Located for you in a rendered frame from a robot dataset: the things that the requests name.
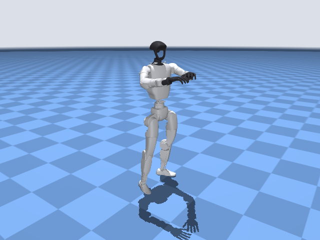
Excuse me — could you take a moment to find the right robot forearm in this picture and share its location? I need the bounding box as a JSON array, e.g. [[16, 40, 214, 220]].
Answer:
[[141, 78, 169, 88]]

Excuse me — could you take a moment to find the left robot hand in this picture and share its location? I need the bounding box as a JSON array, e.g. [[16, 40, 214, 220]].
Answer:
[[181, 72, 196, 80]]

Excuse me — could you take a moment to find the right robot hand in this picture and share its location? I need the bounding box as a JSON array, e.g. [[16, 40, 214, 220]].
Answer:
[[161, 76, 189, 86]]

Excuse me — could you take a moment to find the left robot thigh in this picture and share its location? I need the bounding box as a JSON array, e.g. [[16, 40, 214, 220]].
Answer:
[[159, 109, 178, 150]]

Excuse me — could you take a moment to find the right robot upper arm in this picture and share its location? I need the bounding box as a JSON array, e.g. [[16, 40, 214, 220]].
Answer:
[[139, 66, 151, 90]]

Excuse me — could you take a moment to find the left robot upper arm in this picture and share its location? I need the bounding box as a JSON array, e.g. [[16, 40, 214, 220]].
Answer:
[[169, 63, 186, 77]]

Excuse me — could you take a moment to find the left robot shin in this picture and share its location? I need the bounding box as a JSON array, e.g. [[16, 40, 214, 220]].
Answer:
[[160, 139, 172, 171]]

